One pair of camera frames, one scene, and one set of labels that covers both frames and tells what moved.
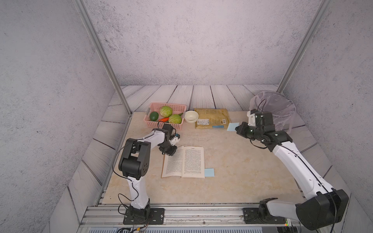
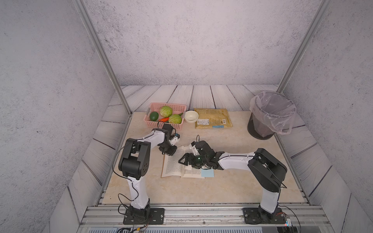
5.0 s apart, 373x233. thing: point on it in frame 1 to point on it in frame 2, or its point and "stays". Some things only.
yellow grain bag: [212, 118] stays
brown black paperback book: [186, 161] stays
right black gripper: [242, 131] to [190, 156]
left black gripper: [171, 152] stays
